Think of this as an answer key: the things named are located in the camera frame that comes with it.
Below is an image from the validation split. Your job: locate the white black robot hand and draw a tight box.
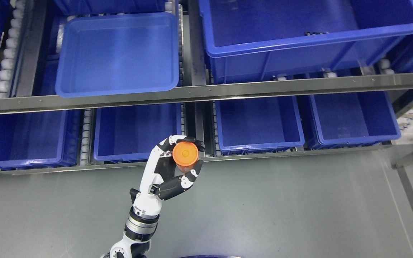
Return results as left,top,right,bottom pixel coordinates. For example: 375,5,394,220
131,135,205,219

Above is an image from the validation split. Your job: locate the blue bin lower centre left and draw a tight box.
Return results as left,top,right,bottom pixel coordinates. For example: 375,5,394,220
93,103,182,163

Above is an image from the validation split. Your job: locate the blue bin lower centre right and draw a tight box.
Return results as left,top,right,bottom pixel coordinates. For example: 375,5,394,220
215,96,305,156

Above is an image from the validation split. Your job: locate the blue bin lower far left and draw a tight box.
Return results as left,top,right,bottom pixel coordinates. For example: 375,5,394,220
0,110,82,171

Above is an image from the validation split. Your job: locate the shallow blue tray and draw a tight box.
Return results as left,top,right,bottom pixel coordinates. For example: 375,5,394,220
55,13,179,98

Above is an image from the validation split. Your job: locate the large blue bin upper right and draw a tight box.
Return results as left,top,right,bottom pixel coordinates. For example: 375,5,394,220
199,0,413,84

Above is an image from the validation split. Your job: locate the white roller track left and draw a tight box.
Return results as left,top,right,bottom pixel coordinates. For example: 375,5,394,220
0,0,27,99

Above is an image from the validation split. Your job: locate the blue bin lower far right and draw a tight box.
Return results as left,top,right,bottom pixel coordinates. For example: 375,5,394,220
297,91,401,150

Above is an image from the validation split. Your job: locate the blue bin top centre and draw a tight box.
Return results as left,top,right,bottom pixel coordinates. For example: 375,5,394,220
54,0,168,16

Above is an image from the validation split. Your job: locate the small black component in bin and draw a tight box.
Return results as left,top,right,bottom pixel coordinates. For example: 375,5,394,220
304,32,329,36

